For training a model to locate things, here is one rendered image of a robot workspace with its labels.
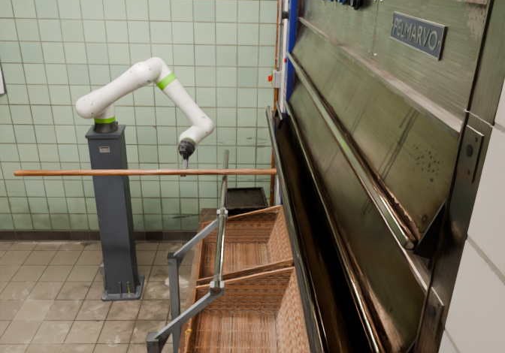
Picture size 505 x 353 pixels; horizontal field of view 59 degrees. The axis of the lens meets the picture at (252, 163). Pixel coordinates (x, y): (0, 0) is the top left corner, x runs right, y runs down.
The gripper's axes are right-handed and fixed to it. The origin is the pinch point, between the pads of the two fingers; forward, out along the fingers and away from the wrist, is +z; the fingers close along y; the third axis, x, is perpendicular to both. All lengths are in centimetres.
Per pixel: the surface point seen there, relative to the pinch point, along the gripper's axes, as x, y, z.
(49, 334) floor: 88, 119, -6
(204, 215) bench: -7, 61, -54
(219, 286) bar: -21, 2, 97
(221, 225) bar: -21, 2, 60
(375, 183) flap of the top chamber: -52, -54, 138
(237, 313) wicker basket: -28, 60, 44
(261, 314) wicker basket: -39, 60, 44
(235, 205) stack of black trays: -28, 41, -30
